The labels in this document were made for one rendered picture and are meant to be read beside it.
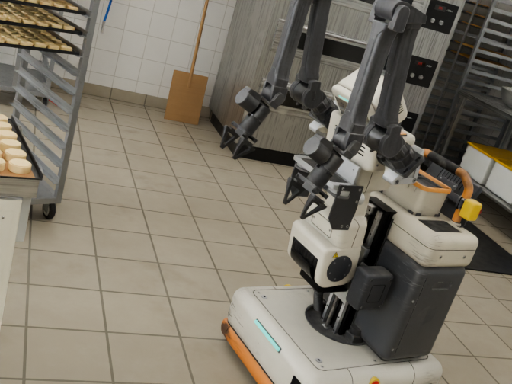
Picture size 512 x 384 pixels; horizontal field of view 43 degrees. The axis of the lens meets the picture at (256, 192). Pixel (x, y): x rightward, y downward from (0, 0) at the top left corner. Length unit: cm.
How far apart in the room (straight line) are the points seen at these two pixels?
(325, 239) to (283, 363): 46
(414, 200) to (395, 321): 44
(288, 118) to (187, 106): 98
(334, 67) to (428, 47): 79
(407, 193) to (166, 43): 369
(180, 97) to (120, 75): 55
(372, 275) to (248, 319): 55
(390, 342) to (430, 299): 21
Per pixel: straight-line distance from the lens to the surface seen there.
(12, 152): 167
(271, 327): 248
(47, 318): 272
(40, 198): 332
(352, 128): 187
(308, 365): 234
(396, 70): 191
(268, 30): 488
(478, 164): 590
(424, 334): 254
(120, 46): 573
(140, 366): 256
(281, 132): 513
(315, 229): 234
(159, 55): 579
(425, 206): 242
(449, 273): 243
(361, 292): 231
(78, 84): 316
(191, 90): 562
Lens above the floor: 152
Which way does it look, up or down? 20 degrees down
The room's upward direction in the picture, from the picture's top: 17 degrees clockwise
